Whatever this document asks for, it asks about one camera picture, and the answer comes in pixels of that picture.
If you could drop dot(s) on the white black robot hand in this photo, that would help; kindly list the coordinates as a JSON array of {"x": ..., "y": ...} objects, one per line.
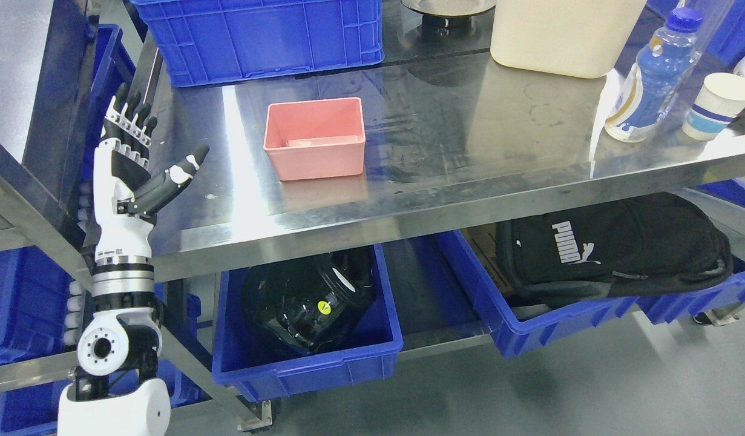
[{"x": 126, "y": 196}]

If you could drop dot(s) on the pink plastic storage box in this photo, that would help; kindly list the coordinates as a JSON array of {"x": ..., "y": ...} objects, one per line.
[{"x": 307, "y": 140}]

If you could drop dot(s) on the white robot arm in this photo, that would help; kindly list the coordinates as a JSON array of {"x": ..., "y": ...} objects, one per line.
[{"x": 115, "y": 389}]

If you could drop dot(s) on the cream plastic container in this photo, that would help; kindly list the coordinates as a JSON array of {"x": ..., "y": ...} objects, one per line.
[{"x": 581, "y": 39}]

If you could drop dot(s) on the blue bin lower left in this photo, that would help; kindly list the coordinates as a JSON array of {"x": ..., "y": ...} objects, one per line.
[{"x": 33, "y": 296}]

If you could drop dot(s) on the blue crate on table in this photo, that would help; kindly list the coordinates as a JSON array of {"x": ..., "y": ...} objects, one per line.
[{"x": 216, "y": 42}]

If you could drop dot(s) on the black glossy helmet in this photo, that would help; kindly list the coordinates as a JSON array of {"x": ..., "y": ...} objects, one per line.
[{"x": 309, "y": 305}]

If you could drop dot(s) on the blue bin with helmet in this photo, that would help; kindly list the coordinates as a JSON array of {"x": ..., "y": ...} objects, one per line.
[{"x": 260, "y": 371}]

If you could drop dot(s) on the steel work table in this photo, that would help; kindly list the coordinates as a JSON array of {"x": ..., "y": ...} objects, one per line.
[{"x": 453, "y": 140}]

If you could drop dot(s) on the blue bin with backpack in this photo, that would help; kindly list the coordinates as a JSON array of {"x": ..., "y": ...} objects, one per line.
[{"x": 515, "y": 330}]

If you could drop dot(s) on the black Puma backpack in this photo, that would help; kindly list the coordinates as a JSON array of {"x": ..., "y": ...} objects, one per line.
[{"x": 649, "y": 245}]

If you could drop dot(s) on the blue drink bottle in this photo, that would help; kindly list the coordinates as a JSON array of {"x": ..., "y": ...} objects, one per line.
[{"x": 653, "y": 79}]

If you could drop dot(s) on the white blue paper cup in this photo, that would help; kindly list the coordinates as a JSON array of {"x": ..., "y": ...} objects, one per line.
[{"x": 720, "y": 100}]

